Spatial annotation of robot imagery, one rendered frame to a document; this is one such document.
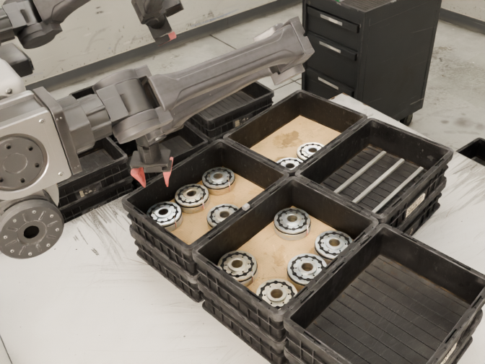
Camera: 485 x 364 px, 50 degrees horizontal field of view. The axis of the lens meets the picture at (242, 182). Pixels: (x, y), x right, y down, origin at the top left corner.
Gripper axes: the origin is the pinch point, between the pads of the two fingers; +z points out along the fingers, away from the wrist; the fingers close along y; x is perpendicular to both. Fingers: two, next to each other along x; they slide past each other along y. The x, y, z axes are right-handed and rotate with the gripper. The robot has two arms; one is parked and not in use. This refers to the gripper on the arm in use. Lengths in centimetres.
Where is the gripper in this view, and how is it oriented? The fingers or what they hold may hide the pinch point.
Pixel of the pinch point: (155, 183)
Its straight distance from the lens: 146.4
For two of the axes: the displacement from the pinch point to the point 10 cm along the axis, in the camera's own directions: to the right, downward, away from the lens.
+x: 0.0, 6.4, -7.7
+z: 0.5, 7.7, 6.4
